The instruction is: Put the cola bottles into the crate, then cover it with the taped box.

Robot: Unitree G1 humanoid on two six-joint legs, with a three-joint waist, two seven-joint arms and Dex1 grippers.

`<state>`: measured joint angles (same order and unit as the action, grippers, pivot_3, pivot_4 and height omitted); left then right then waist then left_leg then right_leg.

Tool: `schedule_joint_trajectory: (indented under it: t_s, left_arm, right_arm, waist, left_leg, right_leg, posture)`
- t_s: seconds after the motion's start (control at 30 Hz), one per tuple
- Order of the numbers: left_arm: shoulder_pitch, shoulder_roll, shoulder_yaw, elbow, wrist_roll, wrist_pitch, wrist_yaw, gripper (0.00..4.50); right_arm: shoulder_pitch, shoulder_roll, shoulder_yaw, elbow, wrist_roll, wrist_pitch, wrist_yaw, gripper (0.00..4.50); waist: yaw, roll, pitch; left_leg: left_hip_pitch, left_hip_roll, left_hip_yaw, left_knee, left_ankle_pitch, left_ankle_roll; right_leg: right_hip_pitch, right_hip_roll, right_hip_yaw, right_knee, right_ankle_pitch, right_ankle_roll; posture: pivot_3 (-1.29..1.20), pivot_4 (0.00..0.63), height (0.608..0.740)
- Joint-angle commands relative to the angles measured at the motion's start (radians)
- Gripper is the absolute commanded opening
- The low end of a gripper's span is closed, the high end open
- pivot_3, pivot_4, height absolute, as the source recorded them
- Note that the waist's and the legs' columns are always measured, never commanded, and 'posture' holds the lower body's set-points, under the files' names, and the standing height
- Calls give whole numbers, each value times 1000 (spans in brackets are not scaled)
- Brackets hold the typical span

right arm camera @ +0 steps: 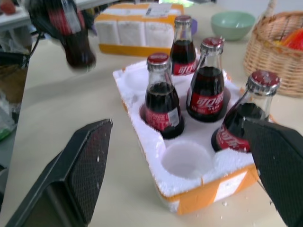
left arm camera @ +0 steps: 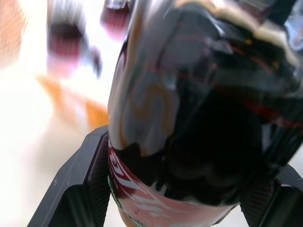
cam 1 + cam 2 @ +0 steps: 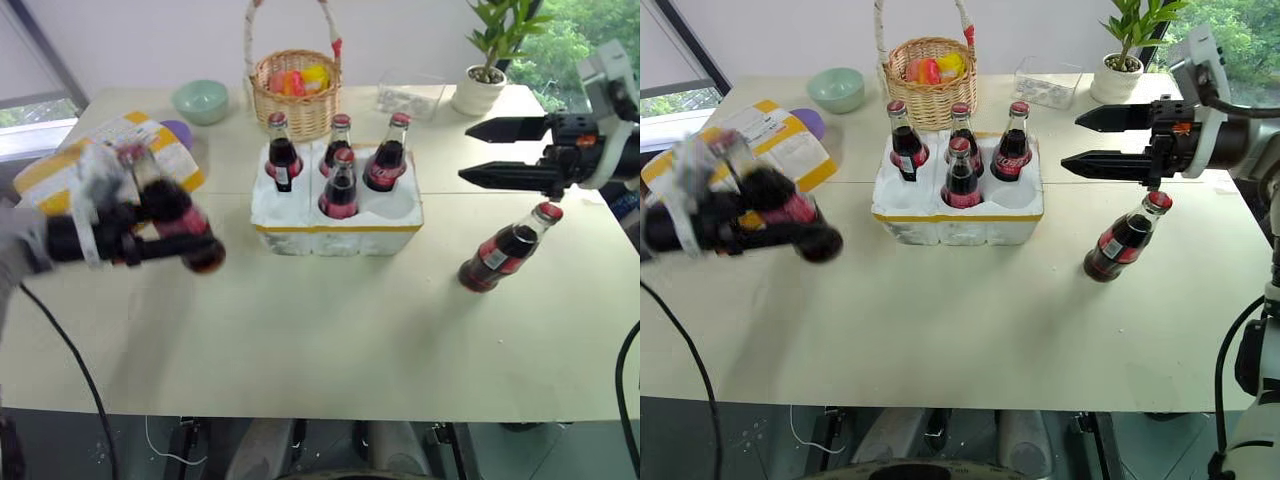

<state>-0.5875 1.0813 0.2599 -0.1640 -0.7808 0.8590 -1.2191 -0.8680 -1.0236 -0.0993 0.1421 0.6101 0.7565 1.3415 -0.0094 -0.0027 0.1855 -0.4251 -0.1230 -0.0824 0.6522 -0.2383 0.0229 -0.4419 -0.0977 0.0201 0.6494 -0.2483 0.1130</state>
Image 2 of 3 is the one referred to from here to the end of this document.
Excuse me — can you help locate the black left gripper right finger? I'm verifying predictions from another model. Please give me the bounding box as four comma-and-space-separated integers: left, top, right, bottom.
239, 162, 303, 227

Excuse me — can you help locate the blurred red can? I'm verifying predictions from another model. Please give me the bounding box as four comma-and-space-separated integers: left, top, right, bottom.
46, 0, 104, 80
99, 0, 133, 40

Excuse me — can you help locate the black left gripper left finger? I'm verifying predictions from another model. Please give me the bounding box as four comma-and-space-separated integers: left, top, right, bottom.
27, 125, 112, 227

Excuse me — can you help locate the cola bottle with red label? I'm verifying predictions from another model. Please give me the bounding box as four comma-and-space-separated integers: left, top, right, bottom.
107, 0, 303, 227

